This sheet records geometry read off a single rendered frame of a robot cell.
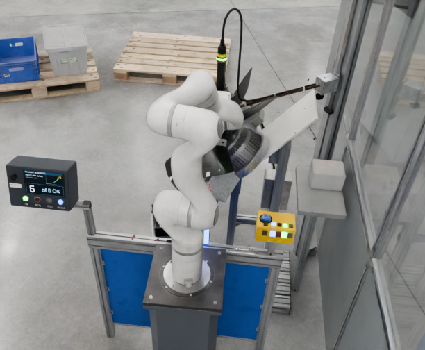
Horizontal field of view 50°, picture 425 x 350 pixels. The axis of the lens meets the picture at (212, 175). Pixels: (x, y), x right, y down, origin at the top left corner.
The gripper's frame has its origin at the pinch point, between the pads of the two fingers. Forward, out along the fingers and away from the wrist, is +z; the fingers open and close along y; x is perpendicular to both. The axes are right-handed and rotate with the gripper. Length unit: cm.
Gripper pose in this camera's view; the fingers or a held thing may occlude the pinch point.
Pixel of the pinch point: (220, 88)
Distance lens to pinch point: 201.5
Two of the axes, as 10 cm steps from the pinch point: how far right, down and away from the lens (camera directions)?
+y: 9.9, 1.0, -0.6
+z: 1.1, -6.5, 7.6
